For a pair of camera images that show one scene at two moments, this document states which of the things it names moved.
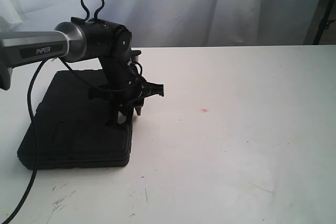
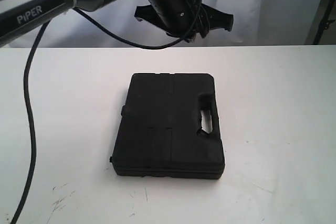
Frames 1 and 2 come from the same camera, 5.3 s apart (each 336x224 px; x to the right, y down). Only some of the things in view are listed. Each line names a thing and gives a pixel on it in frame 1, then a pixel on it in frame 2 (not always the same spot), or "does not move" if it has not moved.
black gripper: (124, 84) to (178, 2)
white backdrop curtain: (161, 9) does not move
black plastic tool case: (71, 127) to (158, 136)
